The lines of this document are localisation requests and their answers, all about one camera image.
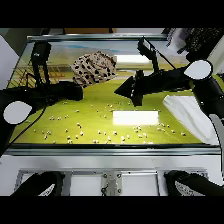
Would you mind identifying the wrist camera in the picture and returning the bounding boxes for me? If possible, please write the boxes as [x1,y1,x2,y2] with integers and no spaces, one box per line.
[29,41,53,88]
[137,35,162,75]

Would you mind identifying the heap of clothes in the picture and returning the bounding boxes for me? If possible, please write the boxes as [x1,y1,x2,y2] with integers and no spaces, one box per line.
[162,27,224,68]

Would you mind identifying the white long-sleeved shirt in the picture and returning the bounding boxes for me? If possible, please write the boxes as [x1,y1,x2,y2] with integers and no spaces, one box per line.
[162,94,220,146]

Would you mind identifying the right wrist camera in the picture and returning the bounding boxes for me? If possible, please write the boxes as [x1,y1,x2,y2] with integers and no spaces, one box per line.
[137,35,162,75]

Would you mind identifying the beige black-spotted garment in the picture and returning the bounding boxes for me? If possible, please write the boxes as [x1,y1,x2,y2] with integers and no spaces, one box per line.
[69,50,118,89]

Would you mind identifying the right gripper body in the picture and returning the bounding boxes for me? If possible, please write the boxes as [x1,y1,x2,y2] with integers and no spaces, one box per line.
[127,69,148,108]

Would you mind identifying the silver frame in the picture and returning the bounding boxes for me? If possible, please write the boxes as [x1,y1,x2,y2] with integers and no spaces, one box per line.
[0,32,224,197]

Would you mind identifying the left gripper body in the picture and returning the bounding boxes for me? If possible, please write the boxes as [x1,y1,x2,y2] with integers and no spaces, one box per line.
[58,80,85,102]

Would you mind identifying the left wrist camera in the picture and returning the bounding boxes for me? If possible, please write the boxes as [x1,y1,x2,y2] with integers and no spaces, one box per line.
[29,41,53,88]

